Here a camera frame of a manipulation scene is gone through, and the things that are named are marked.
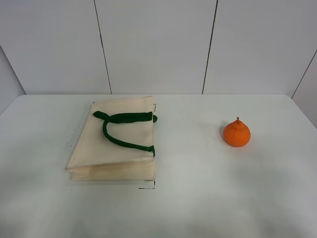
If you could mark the orange fruit with stem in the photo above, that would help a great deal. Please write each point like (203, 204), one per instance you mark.
(236, 134)

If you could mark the white linen bag green handles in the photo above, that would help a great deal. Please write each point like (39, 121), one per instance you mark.
(117, 141)

